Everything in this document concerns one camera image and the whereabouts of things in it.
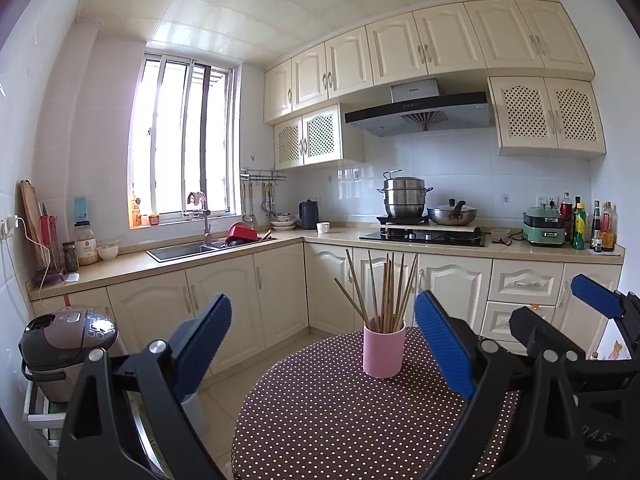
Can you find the red packet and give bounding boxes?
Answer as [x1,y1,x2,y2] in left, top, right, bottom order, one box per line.
[39,214,57,267]

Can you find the black gas stove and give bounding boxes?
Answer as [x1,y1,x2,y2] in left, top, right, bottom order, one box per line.
[358,226,487,249]

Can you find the hanging metal spatula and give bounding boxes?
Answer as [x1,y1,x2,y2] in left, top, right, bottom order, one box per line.
[260,182,279,223]

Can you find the stainless steel steamer pot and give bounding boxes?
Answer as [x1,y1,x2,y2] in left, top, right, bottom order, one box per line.
[376,170,434,221]

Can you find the cream upper kitchen cabinets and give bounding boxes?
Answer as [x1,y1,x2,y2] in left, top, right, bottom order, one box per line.
[263,0,596,126]

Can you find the steel sink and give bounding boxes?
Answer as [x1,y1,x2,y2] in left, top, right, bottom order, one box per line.
[146,240,228,263]

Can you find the metal utensil rail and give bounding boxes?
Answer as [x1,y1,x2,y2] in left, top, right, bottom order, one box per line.
[239,168,288,184]

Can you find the bunch of chopsticks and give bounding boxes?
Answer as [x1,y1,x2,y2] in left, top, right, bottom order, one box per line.
[333,248,419,334]

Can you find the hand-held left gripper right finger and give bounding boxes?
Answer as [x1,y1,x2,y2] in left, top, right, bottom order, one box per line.
[413,289,590,480]

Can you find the large plastic jar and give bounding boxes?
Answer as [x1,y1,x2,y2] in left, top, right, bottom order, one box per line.
[73,220,100,266]

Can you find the pink cup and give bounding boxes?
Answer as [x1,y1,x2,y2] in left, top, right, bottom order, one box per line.
[362,319,407,380]

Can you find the metal faucet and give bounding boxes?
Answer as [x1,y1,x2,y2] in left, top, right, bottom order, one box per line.
[186,191,214,247]

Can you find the large cream lattice wall cabinet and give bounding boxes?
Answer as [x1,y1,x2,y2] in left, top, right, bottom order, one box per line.
[487,76,607,162]

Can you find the cream lower kitchen cabinets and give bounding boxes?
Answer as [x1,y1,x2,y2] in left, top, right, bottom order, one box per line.
[29,232,627,378]

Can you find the steel wok with lid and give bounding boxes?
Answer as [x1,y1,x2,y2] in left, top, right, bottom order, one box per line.
[427,199,480,227]

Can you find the black electric kettle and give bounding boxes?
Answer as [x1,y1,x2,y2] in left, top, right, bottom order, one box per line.
[298,199,320,231]

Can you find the dark sauce bottle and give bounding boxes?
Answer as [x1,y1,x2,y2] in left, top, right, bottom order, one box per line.
[591,200,603,254]

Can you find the colourful printed box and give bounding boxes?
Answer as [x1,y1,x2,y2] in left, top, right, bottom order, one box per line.
[589,340,632,362]

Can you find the red pot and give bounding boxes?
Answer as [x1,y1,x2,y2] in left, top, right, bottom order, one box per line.
[224,223,262,249]

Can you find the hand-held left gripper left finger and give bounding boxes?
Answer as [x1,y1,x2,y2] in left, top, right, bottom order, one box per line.
[56,293,234,480]

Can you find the small cream lattice wall cabinet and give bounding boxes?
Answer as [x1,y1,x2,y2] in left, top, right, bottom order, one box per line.
[273,104,366,171]

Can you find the hanging metal ladle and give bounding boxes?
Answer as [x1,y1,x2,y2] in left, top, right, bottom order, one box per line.
[242,182,258,226]

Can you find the black steel range hood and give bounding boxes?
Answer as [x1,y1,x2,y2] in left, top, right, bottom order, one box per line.
[344,79,492,137]

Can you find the amber oil bottle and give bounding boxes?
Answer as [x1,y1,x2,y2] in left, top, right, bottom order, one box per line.
[601,201,617,253]

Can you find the wooden cutting board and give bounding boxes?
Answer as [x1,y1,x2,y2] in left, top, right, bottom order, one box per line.
[20,180,49,261]

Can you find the white metal rack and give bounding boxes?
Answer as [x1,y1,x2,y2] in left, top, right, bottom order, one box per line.
[22,380,68,448]

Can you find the dark brown rice cooker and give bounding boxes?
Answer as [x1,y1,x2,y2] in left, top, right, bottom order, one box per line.
[18,310,120,403]

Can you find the window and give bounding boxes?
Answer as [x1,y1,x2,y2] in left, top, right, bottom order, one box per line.
[130,51,237,227]

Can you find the red label dark bottle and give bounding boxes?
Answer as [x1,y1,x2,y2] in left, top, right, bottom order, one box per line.
[559,192,574,241]

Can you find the green electric cooker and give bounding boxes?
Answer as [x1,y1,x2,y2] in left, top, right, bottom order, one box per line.
[521,205,568,247]

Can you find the cream kitchen cabinets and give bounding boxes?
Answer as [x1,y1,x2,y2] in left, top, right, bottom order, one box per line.
[29,232,627,378]
[263,0,596,126]

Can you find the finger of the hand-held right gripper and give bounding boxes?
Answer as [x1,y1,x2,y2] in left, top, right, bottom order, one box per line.
[509,305,580,387]
[570,274,640,367]

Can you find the round polka-dot table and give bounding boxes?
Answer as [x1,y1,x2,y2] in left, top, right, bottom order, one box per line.
[231,326,523,480]

